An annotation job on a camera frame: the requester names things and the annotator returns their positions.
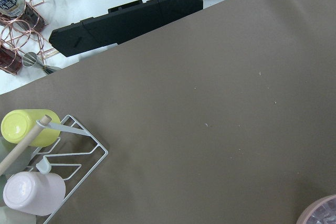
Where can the yellow cup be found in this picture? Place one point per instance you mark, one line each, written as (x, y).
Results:
(16, 124)

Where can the pink cup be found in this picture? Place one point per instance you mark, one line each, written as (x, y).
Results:
(34, 193)

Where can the pink bowl of ice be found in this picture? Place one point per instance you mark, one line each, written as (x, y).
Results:
(320, 211)

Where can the black long bar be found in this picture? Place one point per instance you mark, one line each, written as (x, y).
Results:
(120, 24)

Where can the steel jigger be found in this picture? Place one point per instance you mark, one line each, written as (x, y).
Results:
(31, 60)

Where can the white wire cup rack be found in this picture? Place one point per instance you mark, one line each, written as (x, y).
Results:
(73, 156)

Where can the copper wire bottle rack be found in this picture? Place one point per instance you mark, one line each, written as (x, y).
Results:
(21, 32)

